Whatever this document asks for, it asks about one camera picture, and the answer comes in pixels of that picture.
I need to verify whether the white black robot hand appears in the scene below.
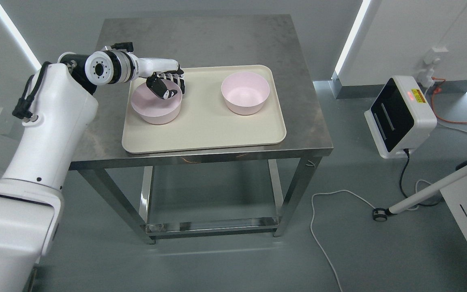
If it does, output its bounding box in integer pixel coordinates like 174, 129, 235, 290
137, 58, 186, 100

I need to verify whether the pink bowl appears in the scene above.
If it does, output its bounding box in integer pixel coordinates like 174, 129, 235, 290
221, 71, 270, 115
130, 79, 183, 125

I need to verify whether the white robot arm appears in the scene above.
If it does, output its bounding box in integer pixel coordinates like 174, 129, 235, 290
0, 42, 139, 292

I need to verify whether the beige plastic tray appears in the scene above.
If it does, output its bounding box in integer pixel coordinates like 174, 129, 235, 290
122, 64, 287, 155

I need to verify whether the stainless steel table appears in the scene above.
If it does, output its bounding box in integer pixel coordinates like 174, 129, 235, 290
70, 14, 333, 244

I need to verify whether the white black charging device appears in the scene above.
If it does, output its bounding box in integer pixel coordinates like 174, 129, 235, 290
364, 75, 437, 159

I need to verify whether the white stand leg with wheel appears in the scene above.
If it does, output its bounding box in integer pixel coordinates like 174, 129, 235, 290
372, 165, 467, 222

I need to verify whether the white floor cable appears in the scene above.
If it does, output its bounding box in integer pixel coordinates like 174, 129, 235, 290
310, 180, 433, 292

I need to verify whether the white wall socket plug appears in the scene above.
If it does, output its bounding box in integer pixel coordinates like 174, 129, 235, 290
416, 46, 449, 89

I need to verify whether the orange cable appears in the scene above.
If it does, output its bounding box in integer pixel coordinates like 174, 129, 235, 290
431, 78, 467, 129

